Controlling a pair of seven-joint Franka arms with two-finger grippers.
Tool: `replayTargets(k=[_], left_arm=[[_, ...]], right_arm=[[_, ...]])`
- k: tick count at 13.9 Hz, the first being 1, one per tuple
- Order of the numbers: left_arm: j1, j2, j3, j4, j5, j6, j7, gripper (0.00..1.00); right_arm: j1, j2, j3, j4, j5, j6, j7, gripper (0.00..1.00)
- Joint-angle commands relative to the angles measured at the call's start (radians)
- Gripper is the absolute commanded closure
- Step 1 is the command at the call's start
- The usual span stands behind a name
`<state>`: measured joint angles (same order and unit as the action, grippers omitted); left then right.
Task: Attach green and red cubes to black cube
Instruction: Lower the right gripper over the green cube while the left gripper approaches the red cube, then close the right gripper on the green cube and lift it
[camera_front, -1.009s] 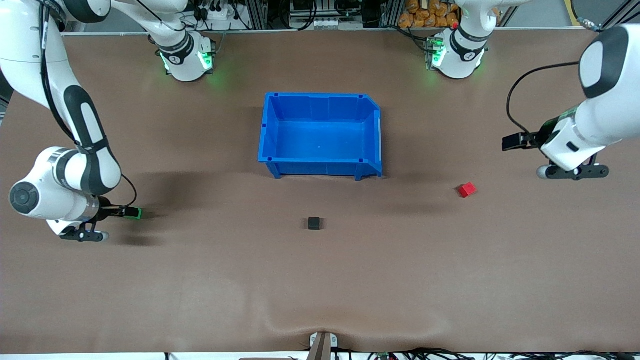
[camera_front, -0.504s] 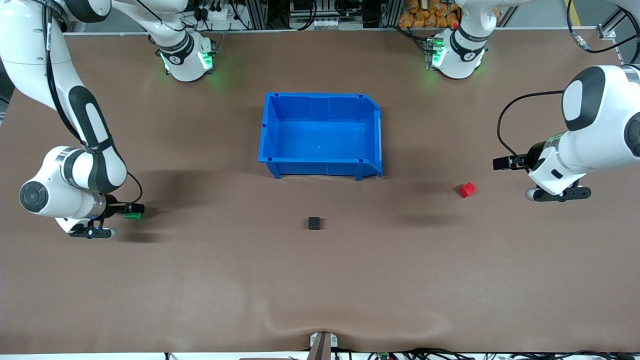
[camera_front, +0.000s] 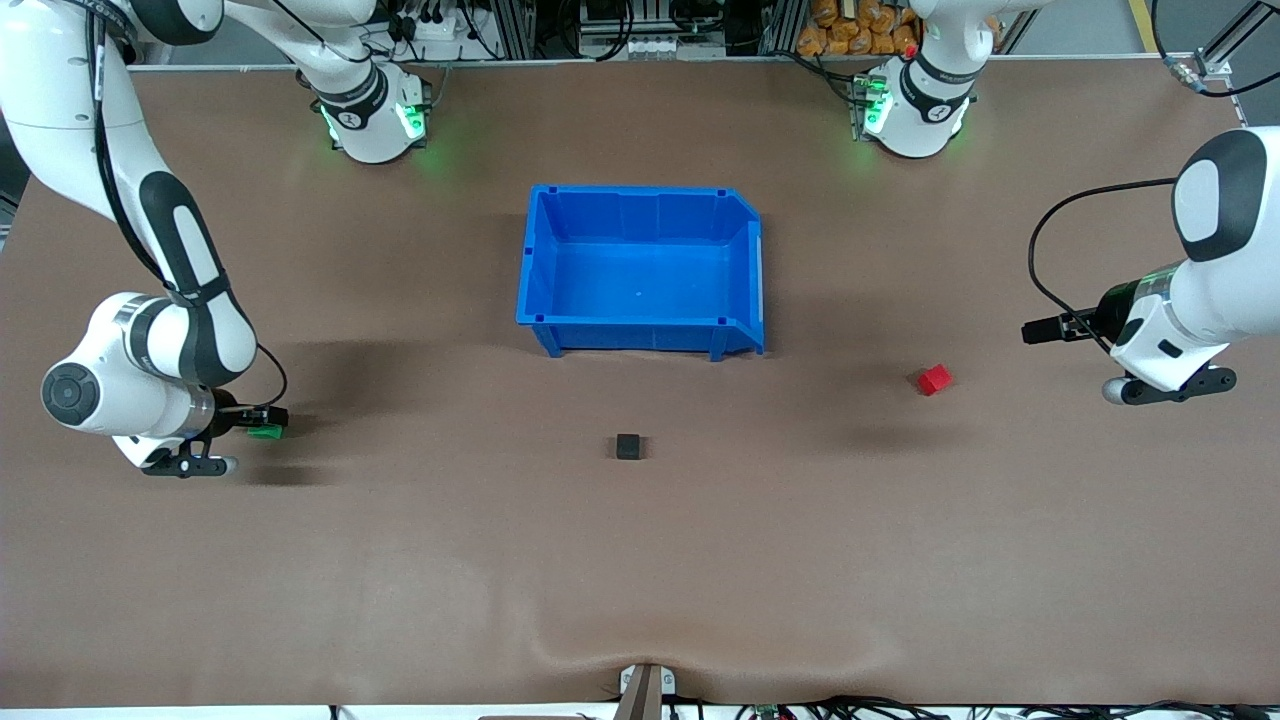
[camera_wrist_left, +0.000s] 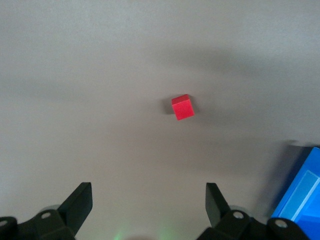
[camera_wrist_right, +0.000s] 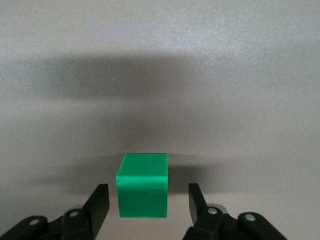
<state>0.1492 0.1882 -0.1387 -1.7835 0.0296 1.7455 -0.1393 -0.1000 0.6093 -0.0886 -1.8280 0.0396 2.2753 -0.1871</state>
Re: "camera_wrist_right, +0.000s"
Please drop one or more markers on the green cube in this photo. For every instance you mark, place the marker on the green cube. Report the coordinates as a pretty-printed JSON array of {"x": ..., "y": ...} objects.
[{"x": 142, "y": 190}]

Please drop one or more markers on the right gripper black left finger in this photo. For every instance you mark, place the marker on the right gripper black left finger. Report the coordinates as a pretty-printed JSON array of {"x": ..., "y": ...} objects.
[{"x": 97, "y": 212}]

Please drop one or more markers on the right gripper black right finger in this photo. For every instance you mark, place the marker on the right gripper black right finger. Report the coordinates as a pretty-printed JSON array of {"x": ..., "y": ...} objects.
[{"x": 200, "y": 217}]

